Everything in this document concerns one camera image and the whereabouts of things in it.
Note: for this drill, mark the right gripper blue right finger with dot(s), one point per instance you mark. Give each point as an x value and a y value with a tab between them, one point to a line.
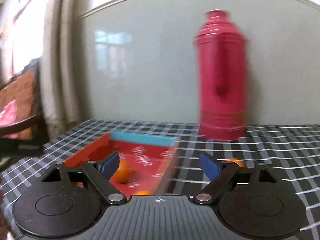
210	166

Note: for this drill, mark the dark wooden chair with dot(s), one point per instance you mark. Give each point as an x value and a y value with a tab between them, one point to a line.
27	136

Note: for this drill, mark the beige curtain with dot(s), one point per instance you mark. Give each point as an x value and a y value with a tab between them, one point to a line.
60	102

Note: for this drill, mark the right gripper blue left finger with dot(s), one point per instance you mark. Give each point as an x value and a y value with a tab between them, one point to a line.
109	165

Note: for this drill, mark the colourful cardboard box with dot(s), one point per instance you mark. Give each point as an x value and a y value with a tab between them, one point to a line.
146	161

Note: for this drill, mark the red thermos flask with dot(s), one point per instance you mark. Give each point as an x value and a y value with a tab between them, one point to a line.
222	65

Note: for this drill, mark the pink plastic bag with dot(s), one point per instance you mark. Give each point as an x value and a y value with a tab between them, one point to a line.
9	114

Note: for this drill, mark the black white checked tablecloth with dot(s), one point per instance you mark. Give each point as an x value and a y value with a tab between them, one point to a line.
292	150

